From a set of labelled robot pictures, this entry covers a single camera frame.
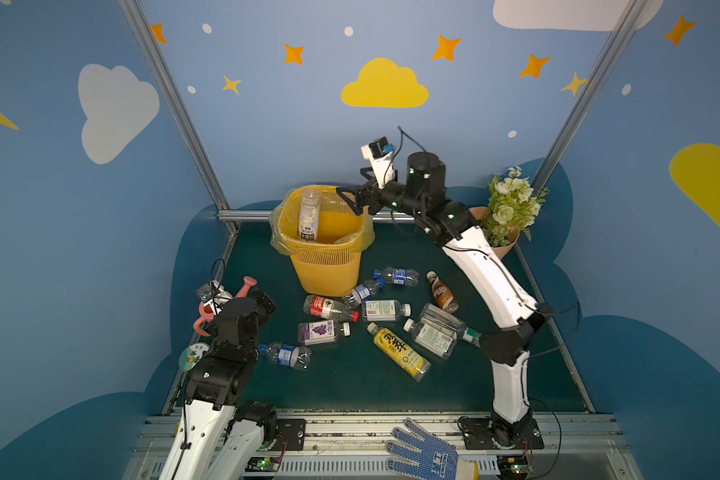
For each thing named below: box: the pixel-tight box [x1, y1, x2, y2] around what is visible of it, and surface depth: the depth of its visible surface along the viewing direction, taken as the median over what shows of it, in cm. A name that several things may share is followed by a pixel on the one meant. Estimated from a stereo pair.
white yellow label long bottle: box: [298, 190, 321, 242], surface depth 93 cm
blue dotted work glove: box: [386, 418, 479, 480], surface depth 72 cm
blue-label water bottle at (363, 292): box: [345, 278, 386, 309], surface depth 100 cm
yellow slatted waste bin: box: [289, 250, 362, 297], surface depth 97 cm
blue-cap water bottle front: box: [257, 342, 312, 370], surface depth 86 cm
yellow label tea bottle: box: [367, 322, 431, 382], surface depth 85 cm
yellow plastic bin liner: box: [268, 186, 375, 256], surface depth 86 cm
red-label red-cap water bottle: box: [302, 294, 360, 322], surface depth 94 cm
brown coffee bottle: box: [426, 271, 459, 313], surface depth 97 cm
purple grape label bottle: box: [298, 320, 351, 345], surface depth 91 cm
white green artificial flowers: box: [480, 166, 550, 248], surface depth 93 cm
